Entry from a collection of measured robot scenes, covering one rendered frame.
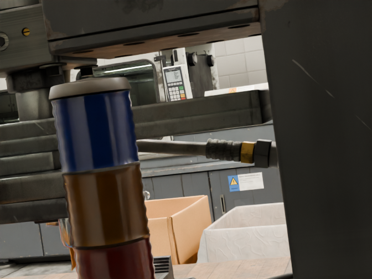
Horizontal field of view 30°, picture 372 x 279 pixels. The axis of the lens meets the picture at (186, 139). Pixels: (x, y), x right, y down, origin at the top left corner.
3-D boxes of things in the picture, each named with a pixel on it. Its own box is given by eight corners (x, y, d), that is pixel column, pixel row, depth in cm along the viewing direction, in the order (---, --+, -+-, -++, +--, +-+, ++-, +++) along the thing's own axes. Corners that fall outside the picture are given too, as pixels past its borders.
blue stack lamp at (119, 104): (79, 164, 36) (70, 100, 35) (149, 156, 35) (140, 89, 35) (47, 174, 32) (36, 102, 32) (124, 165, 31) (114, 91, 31)
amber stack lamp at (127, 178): (89, 231, 36) (79, 168, 36) (159, 225, 35) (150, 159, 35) (58, 249, 32) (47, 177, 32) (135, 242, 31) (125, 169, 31)
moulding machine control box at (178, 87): (167, 119, 512) (160, 67, 510) (176, 117, 534) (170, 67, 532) (191, 115, 507) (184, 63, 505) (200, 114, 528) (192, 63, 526)
